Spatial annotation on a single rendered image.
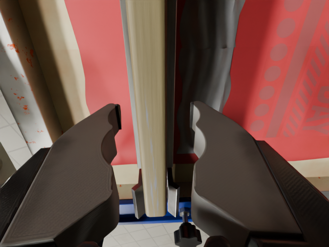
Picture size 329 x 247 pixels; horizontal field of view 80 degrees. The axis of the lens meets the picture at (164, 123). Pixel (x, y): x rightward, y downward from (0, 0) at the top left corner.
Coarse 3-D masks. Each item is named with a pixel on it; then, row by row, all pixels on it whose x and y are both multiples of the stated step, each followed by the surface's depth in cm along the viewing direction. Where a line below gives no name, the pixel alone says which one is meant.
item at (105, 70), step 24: (240, 48) 26; (264, 48) 26; (96, 72) 27; (120, 72) 27; (240, 72) 28; (96, 96) 29; (120, 96) 29; (240, 96) 30; (240, 120) 32; (120, 144) 34; (288, 144) 35; (312, 144) 35
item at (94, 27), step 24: (72, 0) 22; (96, 0) 22; (264, 0) 23; (72, 24) 24; (96, 24) 24; (120, 24) 24; (240, 24) 24; (264, 24) 24; (96, 48) 25; (120, 48) 25
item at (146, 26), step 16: (128, 0) 14; (144, 0) 14; (160, 0) 14; (128, 16) 14; (144, 16) 14; (160, 16) 14; (128, 32) 15; (144, 32) 15; (160, 32) 15; (144, 48) 15; (160, 48) 15; (144, 64) 16; (160, 64) 16; (144, 80) 17; (160, 80) 17; (144, 96) 18; (160, 96) 18; (144, 112) 18; (160, 112) 19; (144, 128) 19; (160, 128) 20; (144, 144) 20; (160, 144) 21; (144, 160) 22; (160, 160) 22; (144, 176) 23; (160, 176) 23; (144, 192) 25; (160, 192) 25; (160, 208) 26
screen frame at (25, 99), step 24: (0, 0) 20; (0, 24) 20; (24, 24) 23; (0, 48) 21; (24, 48) 23; (0, 72) 23; (24, 72) 23; (24, 96) 24; (48, 96) 28; (24, 120) 26; (48, 120) 28; (48, 144) 29; (120, 192) 37
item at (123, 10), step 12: (120, 0) 19; (168, 0) 19; (168, 12) 20; (168, 24) 20; (168, 36) 21; (168, 48) 22; (168, 60) 22; (168, 72) 23; (132, 84) 24; (168, 84) 24; (132, 96) 25; (168, 96) 25; (132, 108) 26; (168, 108) 26; (168, 120) 27; (168, 132) 28; (168, 144) 29; (168, 156) 30
